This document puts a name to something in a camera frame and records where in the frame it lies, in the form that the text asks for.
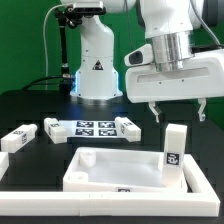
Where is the white desk top tray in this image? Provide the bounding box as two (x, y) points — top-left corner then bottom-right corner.
(63, 147), (188, 193)

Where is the black camera stand pole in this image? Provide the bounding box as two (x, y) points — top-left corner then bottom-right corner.
(54, 8), (82, 95)

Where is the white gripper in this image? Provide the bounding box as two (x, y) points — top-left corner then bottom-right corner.
(125, 44), (224, 123)

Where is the camera on stand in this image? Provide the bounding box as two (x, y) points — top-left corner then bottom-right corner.
(66, 1), (106, 15)

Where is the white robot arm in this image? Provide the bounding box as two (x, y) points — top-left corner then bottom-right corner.
(60, 0), (224, 116)

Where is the black cable on table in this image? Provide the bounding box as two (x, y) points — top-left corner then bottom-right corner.
(20, 75), (74, 92)

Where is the white L-shaped fence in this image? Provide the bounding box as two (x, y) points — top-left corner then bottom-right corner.
(0, 155), (220, 217)

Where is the white cable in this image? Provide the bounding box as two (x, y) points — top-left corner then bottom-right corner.
(41, 3), (73, 83)

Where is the fiducial marker sheet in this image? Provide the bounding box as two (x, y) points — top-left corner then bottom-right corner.
(59, 120), (117, 138)

